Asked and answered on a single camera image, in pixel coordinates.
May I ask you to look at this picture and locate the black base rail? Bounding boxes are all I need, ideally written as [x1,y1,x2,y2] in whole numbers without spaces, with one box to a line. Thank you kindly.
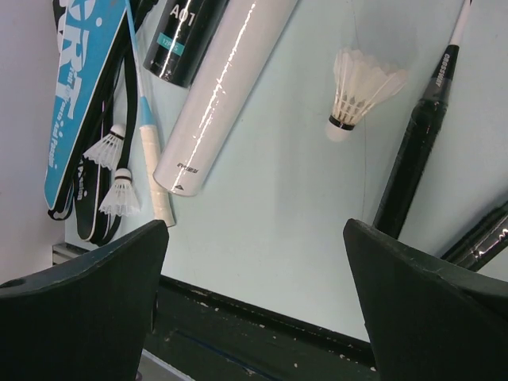
[144,276,380,380]

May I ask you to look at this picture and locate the white feather shuttlecock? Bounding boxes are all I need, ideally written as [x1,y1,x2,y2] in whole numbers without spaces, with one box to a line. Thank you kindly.
[83,124,126,171]
[99,168,140,217]
[325,48,408,142]

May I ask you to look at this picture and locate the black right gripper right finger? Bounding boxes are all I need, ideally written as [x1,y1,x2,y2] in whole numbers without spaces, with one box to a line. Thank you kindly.
[343,218,507,380]

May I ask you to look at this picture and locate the black sport racket cover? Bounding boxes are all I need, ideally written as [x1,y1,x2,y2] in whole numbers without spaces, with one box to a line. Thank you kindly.
[48,1,137,246]

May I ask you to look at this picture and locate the black shuttlecock tube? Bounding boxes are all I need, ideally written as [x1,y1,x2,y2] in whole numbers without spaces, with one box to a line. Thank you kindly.
[144,0,228,88]

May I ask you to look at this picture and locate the white shuttlecock tube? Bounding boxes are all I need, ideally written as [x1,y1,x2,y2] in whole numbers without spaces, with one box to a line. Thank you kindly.
[153,0,296,196]

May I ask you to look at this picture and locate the blue racket white grip left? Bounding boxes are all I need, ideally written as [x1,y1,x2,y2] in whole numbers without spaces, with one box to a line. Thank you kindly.
[125,1,175,228]

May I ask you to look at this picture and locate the blue sport racket cover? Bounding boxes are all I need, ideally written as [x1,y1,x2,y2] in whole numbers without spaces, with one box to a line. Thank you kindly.
[44,1,125,214]

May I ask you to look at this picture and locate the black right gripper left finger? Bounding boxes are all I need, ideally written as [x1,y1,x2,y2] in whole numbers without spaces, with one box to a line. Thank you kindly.
[1,221,169,380]

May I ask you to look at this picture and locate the white racket black grip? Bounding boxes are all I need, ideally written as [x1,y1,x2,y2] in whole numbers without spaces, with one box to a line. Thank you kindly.
[373,1,472,239]

